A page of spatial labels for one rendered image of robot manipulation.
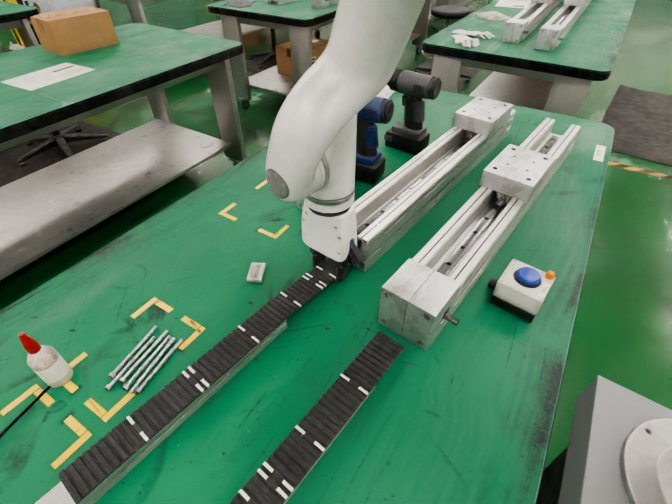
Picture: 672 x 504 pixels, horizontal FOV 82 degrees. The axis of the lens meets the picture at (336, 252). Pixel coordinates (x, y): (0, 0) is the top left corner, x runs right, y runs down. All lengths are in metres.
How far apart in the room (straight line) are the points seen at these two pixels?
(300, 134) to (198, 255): 0.47
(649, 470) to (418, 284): 0.36
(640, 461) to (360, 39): 0.58
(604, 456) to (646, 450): 0.05
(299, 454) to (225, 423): 0.13
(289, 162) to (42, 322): 0.57
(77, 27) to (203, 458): 2.22
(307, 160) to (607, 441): 0.51
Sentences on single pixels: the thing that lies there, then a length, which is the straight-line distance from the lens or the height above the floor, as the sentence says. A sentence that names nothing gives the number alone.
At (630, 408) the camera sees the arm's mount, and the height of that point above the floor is 0.85.
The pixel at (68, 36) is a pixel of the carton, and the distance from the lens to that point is 2.51.
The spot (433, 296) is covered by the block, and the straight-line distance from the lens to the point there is 0.65.
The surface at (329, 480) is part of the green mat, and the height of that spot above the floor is 0.78.
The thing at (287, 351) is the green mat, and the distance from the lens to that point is 0.68.
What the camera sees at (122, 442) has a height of 0.81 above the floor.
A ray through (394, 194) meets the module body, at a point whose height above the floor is 0.83.
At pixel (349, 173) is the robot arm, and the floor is 1.04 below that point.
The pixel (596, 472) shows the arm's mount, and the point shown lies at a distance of 0.60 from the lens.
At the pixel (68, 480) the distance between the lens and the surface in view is 0.65.
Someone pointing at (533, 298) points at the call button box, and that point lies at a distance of 0.75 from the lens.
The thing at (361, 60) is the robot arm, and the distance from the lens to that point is 0.49.
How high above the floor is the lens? 1.35
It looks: 42 degrees down
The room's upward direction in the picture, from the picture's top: straight up
